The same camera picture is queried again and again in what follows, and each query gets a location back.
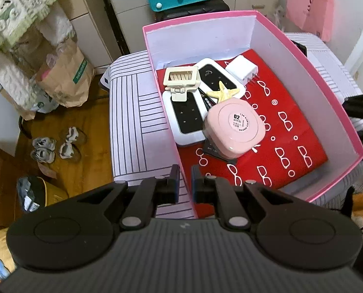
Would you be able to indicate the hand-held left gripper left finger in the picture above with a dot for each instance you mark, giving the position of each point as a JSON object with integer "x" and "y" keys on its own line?
{"x": 175, "y": 186}

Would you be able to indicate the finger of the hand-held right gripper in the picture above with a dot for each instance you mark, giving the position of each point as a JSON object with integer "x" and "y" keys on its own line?
{"x": 360, "y": 106}

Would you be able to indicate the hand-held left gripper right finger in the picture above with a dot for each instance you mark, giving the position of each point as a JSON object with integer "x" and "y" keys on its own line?
{"x": 196, "y": 186}

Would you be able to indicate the pink round case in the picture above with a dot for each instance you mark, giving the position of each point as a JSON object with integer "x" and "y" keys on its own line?
{"x": 234, "y": 125}

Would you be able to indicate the pink cardboard box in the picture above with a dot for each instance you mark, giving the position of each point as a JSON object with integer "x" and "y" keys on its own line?
{"x": 294, "y": 67}

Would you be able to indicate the cream starfish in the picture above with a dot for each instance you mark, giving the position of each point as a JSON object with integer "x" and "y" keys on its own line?
{"x": 222, "y": 93}

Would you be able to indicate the beige hair claw clip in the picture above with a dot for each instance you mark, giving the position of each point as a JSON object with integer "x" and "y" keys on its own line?
{"x": 180, "y": 79}

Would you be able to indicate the white portable router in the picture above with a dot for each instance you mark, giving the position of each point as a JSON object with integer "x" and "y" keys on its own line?
{"x": 213, "y": 74}
{"x": 186, "y": 122}

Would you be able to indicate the white charger plug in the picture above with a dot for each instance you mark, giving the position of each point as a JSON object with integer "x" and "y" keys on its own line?
{"x": 241, "y": 68}

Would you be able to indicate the black card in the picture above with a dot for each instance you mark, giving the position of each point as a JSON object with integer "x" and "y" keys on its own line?
{"x": 213, "y": 149}

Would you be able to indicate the striped white cloth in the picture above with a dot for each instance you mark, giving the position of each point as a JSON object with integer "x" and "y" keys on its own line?
{"x": 129, "y": 122}

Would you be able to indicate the black flat device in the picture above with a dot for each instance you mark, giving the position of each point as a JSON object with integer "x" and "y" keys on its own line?
{"x": 300, "y": 48}

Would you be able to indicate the pink paper bag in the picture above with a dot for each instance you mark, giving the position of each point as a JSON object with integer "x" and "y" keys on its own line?
{"x": 311, "y": 9}

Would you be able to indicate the yellow container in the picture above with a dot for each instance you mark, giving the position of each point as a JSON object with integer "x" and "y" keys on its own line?
{"x": 54, "y": 193}

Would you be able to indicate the grey sneaker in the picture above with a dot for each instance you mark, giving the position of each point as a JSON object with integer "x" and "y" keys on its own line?
{"x": 42, "y": 155}
{"x": 44, "y": 143}

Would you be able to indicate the grey plastic packet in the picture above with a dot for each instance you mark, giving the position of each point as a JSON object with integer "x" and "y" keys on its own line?
{"x": 28, "y": 193}

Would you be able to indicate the brown paper bag green label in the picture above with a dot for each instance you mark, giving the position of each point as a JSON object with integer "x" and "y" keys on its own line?
{"x": 65, "y": 79}

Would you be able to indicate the white green plastic bag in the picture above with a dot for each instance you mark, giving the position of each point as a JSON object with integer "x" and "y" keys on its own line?
{"x": 44, "y": 102}

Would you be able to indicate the black stool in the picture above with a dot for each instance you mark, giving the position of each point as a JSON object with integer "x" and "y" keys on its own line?
{"x": 212, "y": 6}

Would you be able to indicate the plain brown paper bag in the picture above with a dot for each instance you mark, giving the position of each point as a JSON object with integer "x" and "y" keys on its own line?
{"x": 13, "y": 103}

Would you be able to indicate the white knitted towel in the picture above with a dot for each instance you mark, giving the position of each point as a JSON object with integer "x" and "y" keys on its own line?
{"x": 16, "y": 73}

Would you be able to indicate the cream blanket green trim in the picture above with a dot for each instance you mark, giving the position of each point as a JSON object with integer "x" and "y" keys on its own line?
{"x": 7, "y": 9}

